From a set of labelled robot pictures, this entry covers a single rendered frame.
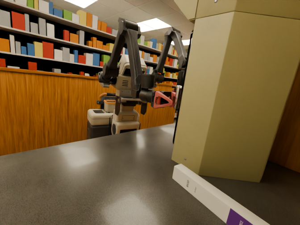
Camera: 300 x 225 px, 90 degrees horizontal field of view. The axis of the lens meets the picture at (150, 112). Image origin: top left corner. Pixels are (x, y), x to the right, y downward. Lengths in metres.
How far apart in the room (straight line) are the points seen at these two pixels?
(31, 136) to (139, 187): 2.08
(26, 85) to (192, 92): 2.01
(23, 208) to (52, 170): 0.13
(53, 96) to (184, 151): 2.00
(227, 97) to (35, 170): 0.57
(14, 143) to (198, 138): 2.21
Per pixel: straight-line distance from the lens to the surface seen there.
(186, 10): 0.58
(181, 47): 1.19
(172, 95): 0.66
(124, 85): 1.32
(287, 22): 0.56
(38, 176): 0.51
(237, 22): 0.50
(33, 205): 0.43
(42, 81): 2.27
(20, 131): 2.38
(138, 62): 0.81
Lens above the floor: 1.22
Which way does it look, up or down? 13 degrees down
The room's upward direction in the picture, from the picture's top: 7 degrees clockwise
